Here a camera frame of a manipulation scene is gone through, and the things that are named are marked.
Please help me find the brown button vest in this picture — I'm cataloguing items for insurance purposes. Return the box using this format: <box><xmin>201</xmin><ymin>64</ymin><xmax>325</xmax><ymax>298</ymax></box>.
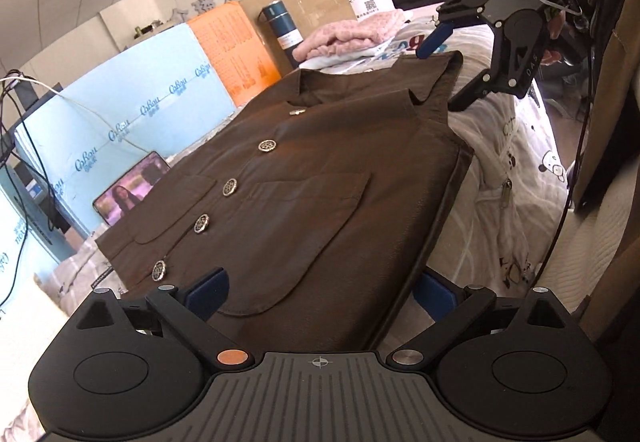
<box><xmin>98</xmin><ymin>51</ymin><xmax>473</xmax><ymax>353</ymax></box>

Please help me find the white cartoon print quilt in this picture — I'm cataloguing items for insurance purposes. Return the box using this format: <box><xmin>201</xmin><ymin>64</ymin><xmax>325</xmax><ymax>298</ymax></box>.
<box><xmin>389</xmin><ymin>1</ymin><xmax>572</xmax><ymax>302</ymax></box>

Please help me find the pink knitted sweater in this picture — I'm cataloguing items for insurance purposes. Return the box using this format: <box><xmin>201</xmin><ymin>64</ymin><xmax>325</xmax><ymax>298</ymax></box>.
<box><xmin>292</xmin><ymin>9</ymin><xmax>407</xmax><ymax>63</ymax></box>

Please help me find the brown cardboard box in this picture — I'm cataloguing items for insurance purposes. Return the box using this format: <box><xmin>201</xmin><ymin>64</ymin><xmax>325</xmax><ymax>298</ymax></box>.
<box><xmin>240</xmin><ymin>0</ymin><xmax>356</xmax><ymax>76</ymax></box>

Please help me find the smartphone playing video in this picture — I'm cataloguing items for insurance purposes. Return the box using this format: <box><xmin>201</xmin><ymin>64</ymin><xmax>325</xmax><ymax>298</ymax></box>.
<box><xmin>92</xmin><ymin>152</ymin><xmax>169</xmax><ymax>225</ymax></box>

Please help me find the dark blue vacuum bottle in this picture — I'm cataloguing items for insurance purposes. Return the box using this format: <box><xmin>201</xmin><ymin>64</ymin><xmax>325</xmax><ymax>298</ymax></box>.
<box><xmin>258</xmin><ymin>0</ymin><xmax>304</xmax><ymax>67</ymax></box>

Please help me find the orange cardboard box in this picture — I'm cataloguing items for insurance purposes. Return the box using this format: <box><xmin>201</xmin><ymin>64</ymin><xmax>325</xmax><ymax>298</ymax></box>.
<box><xmin>186</xmin><ymin>1</ymin><xmax>281</xmax><ymax>107</ymax></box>

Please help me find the large light blue box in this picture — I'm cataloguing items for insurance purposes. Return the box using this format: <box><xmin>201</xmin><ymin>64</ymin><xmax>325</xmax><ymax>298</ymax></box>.
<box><xmin>14</xmin><ymin>24</ymin><xmax>235</xmax><ymax>236</ymax></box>

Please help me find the black power cable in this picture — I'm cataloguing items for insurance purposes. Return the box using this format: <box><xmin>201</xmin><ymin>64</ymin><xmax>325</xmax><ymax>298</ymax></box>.
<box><xmin>0</xmin><ymin>68</ymin><xmax>61</xmax><ymax>313</ymax></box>

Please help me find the white charging cable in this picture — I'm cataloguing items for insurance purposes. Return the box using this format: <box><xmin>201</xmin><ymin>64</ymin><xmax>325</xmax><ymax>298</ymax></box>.
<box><xmin>0</xmin><ymin>74</ymin><xmax>151</xmax><ymax>156</ymax></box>

